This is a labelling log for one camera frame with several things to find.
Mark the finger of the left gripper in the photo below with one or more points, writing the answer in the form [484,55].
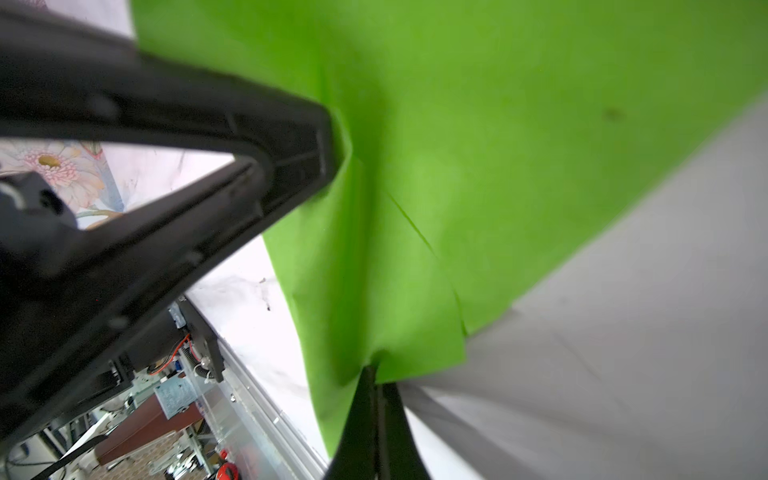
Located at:
[72,299]

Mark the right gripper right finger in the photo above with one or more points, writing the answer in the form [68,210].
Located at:
[397,457]

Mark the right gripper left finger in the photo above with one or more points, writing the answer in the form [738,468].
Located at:
[356,456]

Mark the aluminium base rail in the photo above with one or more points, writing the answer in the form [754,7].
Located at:
[257,436]

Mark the green square paper sheet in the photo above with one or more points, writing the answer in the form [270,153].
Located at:
[480,145]

